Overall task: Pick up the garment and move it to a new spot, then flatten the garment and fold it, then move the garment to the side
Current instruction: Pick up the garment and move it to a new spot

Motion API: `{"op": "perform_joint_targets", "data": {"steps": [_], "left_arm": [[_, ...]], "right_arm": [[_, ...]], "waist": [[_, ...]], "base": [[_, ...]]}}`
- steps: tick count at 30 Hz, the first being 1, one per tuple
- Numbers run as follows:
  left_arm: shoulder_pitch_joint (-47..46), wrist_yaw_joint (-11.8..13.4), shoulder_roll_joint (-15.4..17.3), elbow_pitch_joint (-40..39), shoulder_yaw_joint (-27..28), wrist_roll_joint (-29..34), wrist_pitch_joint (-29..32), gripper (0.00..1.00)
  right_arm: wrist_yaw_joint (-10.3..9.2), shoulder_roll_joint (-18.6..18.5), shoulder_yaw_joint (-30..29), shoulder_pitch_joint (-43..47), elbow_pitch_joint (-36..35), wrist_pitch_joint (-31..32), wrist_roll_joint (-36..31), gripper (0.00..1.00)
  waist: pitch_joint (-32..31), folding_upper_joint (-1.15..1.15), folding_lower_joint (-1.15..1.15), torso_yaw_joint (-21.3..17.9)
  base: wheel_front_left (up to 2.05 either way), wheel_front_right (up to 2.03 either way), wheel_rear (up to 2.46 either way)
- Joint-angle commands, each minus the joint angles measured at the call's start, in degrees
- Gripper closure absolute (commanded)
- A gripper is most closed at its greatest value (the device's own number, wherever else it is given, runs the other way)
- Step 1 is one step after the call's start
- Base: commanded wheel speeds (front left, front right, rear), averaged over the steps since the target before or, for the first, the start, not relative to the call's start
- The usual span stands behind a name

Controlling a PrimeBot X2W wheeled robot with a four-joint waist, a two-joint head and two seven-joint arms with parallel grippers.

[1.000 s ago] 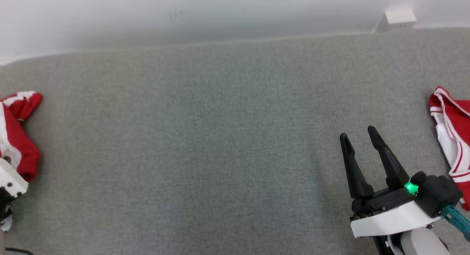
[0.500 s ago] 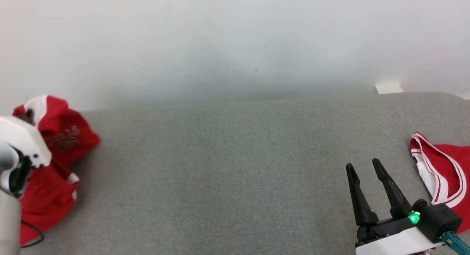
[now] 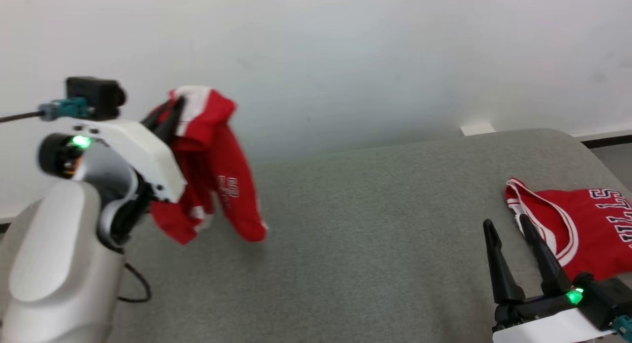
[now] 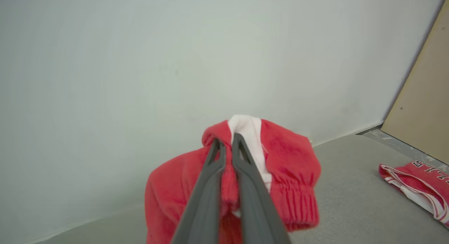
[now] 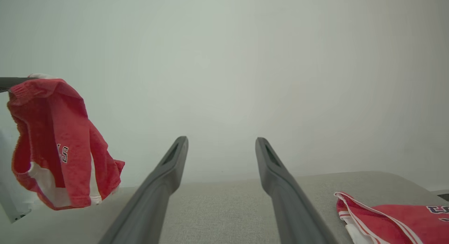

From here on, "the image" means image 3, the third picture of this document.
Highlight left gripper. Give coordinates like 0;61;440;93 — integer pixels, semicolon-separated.
74;98;187;203

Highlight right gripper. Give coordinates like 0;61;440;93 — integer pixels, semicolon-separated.
483;214;610;343

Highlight red shirt with white sleeves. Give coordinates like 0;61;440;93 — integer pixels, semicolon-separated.
504;177;632;283

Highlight red shorts with white stripe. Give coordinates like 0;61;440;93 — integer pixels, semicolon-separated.
147;85;269;246

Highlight dark metal baseboard strip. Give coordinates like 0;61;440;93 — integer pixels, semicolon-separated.
582;135;632;149

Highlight left camera cable teal plug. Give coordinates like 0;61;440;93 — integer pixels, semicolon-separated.
0;97;89;124

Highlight camera cable teal plug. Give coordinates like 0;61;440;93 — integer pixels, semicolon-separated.
0;97;89;124
611;314;632;340

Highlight right camera cable teal plug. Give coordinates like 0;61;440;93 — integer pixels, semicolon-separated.
611;314;632;340

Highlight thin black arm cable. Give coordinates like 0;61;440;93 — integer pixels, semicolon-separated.
118;263;152;304

